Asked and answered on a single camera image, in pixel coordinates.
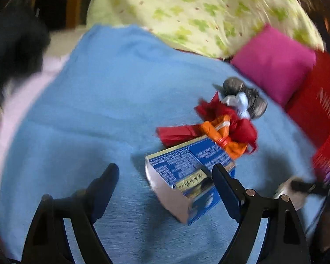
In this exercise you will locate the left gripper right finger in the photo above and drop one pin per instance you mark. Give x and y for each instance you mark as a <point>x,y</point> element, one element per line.
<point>231,191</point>

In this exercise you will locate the green clover quilt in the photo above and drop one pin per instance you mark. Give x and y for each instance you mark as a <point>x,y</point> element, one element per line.
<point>213,28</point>

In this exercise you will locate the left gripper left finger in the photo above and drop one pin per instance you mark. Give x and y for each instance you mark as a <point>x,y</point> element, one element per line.
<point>99,192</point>

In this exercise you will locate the red Nilrich shopping bag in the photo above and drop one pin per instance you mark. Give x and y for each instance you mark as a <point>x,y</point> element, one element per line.
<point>309,107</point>

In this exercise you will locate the white tissue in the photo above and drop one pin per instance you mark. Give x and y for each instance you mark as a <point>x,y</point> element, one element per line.
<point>239,103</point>

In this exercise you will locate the orange plastic wrapper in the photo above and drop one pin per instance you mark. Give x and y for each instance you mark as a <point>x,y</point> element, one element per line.
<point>218,131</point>

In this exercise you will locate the magenta pillow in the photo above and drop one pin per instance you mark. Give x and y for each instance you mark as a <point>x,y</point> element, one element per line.
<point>275,63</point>

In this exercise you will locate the black clothes pile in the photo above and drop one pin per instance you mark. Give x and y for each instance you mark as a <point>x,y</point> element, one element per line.
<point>23,41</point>

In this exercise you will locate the grey black plastic bag wad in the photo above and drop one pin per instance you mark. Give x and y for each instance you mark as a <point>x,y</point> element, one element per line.
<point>231,86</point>

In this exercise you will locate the blue white carton box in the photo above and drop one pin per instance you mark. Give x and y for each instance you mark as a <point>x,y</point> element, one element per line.
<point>181,177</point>

